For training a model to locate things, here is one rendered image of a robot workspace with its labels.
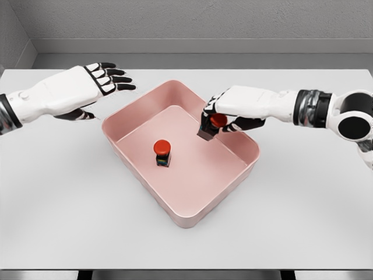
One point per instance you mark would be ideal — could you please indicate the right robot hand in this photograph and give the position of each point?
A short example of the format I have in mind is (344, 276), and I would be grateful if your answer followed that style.
(244, 100)

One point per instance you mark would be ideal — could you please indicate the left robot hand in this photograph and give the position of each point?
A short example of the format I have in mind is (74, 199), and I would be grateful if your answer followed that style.
(73, 87)

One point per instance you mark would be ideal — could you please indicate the red button industrial switch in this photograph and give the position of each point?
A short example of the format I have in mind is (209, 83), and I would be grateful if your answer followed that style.
(162, 153)
(214, 124)

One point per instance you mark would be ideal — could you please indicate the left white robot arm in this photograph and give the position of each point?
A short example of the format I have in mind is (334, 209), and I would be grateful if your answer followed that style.
(20, 108)

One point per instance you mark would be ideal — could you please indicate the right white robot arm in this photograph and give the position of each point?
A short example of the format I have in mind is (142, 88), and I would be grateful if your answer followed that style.
(329, 111)

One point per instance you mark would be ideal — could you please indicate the pink rectangular basket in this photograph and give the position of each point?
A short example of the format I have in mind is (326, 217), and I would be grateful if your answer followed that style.
(180, 157)

